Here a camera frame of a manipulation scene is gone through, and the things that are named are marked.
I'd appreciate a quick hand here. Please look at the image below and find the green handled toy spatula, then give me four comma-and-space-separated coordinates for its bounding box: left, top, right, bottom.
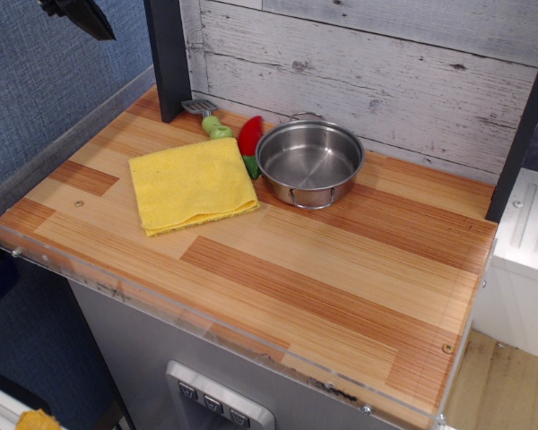
181, 99, 234, 140

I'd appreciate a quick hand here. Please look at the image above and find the clear acrylic front guard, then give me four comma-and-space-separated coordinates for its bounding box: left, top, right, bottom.
0, 209, 496, 429

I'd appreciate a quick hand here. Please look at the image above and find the dark grey post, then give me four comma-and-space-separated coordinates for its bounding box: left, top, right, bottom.
485, 72, 538, 223
144, 0, 191, 123

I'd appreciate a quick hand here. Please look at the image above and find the clear acrylic left guard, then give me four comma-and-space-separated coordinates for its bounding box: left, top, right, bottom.
0, 66, 155, 216

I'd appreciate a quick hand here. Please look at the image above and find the yellow object bottom left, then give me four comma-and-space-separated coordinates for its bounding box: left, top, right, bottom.
15, 409, 62, 430

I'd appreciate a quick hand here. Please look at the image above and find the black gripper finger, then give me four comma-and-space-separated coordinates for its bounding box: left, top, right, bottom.
38, 0, 116, 41

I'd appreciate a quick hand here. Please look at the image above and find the red toy chili pepper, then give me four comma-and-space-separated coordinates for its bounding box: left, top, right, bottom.
238, 116, 263, 179

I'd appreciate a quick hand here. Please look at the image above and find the white side cabinet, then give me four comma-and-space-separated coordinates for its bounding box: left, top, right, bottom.
473, 168, 538, 357

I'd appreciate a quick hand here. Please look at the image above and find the yellow folded cloth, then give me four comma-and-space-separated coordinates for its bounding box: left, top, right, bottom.
129, 138, 260, 237

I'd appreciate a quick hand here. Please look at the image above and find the dark grey left post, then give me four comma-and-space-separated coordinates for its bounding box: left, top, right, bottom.
144, 0, 191, 123

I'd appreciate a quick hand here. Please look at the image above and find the dark grey right post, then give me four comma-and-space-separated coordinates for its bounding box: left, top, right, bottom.
485, 72, 538, 223

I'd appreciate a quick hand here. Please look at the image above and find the metal pot with handles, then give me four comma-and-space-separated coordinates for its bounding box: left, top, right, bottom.
256, 112, 365, 210

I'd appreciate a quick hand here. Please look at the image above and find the silver dispenser panel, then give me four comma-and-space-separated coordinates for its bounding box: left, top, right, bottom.
166, 360, 276, 429

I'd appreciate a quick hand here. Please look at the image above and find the clear acrylic guard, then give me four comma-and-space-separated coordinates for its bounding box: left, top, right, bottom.
0, 209, 496, 429
0, 66, 155, 216

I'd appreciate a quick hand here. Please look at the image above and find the grey toy fridge cabinet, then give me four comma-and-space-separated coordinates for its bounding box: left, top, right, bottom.
70, 282, 391, 429

